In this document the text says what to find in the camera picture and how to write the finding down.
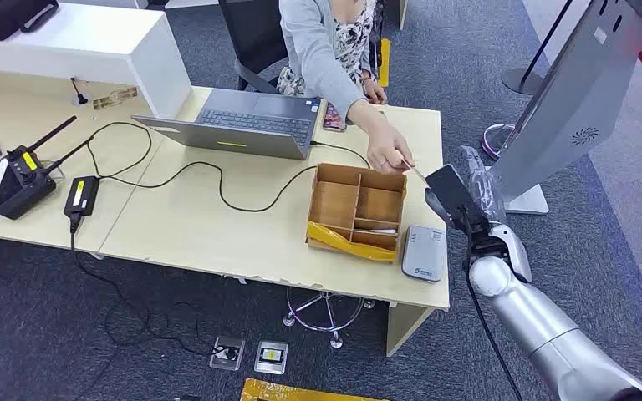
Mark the person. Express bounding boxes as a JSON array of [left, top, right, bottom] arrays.
[[276, 0, 416, 175]]

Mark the black laptop charger cable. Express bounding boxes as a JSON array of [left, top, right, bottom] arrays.
[[84, 121, 372, 214]]

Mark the black remote controller with antennas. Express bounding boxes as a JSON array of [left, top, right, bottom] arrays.
[[0, 114, 96, 221]]

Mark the grey laptop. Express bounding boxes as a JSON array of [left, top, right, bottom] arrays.
[[131, 87, 322, 161]]

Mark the black power adapter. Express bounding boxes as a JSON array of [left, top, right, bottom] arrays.
[[63, 175, 101, 218]]

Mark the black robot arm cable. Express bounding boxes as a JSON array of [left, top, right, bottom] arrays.
[[463, 218, 524, 401]]

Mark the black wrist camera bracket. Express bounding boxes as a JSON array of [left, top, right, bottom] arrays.
[[424, 164, 492, 236]]

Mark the black stanchion post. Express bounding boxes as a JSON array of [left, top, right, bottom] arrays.
[[501, 0, 575, 96]]

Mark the black mains cable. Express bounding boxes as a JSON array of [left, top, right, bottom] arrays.
[[69, 212, 228, 358]]

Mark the beige wooden desk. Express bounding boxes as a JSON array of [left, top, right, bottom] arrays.
[[0, 69, 451, 358]]

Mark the person's left hand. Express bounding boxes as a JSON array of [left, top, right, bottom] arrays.
[[364, 79, 389, 106]]

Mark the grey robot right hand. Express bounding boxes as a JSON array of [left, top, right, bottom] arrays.
[[458, 145, 508, 226]]

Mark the small black desk antenna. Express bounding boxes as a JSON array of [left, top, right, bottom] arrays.
[[69, 77, 89, 106]]

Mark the black office chair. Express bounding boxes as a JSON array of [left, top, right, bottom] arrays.
[[218, 0, 289, 93]]

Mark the chrome stool base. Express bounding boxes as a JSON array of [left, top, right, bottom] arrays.
[[283, 287, 376, 350]]

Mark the silver floor socket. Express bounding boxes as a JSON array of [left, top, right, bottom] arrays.
[[209, 336, 247, 372], [253, 340, 289, 376]]

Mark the yellow taped cardboard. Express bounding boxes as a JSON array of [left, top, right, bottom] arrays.
[[240, 377, 389, 401]]

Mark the yellow strip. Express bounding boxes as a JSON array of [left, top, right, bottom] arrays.
[[379, 37, 391, 89]]

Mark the wooden divided box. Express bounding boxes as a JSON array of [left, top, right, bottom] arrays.
[[305, 161, 409, 264]]

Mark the silver kiosk stand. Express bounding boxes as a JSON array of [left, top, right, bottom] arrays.
[[484, 0, 642, 216]]

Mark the black bag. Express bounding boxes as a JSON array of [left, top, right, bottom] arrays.
[[0, 0, 60, 43]]

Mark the white desk shelf riser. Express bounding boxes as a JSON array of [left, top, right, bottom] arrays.
[[0, 3, 193, 120]]

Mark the chrome round base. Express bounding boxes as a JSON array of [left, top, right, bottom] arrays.
[[481, 122, 516, 161]]

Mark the beige furniture panel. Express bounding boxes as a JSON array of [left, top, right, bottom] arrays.
[[383, 0, 409, 32]]

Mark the person's right hand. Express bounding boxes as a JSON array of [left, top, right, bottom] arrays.
[[364, 124, 416, 175]]

